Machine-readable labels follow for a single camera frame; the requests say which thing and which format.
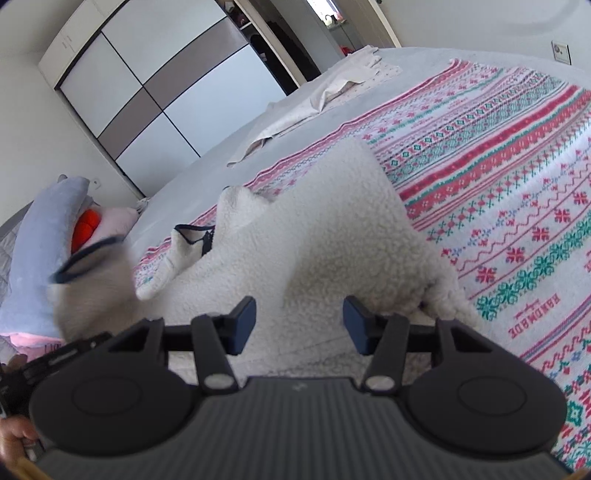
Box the orange plush toy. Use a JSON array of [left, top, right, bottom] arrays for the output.
[[71, 210, 101, 254]]

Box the grey quilted headboard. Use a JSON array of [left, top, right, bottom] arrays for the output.
[[0, 205, 31, 305]]

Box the white fleece zip jacket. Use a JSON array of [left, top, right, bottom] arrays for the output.
[[48, 136, 482, 384]]

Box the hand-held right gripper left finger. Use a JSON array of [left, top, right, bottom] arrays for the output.
[[108, 296, 257, 394]]

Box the blue-grey pillow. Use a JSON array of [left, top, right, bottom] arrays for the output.
[[0, 175, 94, 335]]

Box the white folded cloth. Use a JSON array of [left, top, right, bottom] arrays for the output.
[[226, 44, 403, 168]]

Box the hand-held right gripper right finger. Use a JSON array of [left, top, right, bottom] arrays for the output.
[[342, 296, 498, 396]]

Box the white door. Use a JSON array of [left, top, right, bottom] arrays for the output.
[[362, 0, 403, 48]]

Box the person's left hand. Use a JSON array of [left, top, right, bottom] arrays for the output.
[[0, 415, 41, 468]]

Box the white and brown wardrobe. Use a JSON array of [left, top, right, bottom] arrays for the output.
[[39, 0, 324, 197]]

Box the patterned knit blanket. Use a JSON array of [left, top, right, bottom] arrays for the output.
[[133, 58, 591, 472]]

